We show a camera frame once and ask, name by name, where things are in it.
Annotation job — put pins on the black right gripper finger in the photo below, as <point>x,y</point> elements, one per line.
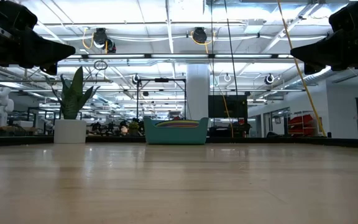
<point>325,51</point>
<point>309,69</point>

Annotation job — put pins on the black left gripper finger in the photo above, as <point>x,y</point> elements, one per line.
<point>51,69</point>
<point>42,49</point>

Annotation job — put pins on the green plastic bowl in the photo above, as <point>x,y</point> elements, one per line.
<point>179,122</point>

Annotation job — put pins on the red measuring cup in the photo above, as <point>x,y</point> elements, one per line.
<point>179,125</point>

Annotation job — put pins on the teal plastic basket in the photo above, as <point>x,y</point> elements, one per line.
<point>176,135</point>

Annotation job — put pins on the green snake plant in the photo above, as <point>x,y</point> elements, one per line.
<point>73,99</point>

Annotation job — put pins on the red storage bins shelf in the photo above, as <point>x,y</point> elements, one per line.
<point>301,119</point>

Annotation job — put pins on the white robot figure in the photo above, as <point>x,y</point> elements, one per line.
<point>1,104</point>

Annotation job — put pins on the white plant pot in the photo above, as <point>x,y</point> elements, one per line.
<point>70,130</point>

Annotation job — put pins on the long ceiling light strip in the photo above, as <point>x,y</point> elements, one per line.
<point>120,56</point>

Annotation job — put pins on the black monitor screen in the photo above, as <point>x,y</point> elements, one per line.
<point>225,105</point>

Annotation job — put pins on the white pillar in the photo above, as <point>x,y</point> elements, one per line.
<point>197,90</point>

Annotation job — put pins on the silver ventilation duct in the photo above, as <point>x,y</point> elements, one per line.
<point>309,80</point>

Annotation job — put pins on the black aluminium table frame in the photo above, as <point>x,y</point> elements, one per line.
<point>259,140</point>

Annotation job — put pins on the black metal gantry frame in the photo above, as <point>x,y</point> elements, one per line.
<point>162,80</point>

